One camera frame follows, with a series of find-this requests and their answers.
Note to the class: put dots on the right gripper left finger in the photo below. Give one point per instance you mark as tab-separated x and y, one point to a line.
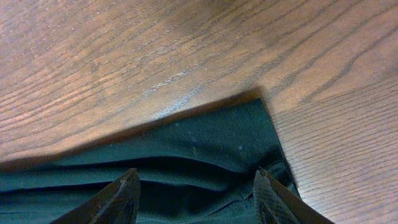
118	202

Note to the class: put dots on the black t-shirt with logo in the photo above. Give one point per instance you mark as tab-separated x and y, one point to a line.
194	170

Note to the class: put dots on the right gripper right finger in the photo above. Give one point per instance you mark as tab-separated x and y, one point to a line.
276	204

